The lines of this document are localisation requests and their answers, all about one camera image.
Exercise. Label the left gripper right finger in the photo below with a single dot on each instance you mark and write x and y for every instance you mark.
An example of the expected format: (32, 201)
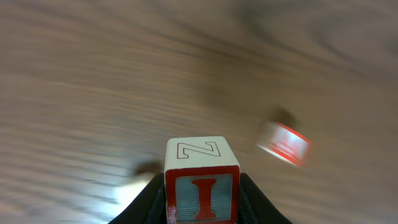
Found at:
(254, 207)

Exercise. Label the red letter I block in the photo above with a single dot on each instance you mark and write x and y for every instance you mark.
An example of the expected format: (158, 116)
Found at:
(202, 178)

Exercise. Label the red letter A block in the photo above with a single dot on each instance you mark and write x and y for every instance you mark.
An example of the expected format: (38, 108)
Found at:
(284, 143)

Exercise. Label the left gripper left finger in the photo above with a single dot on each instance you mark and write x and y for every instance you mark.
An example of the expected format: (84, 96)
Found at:
(149, 207)

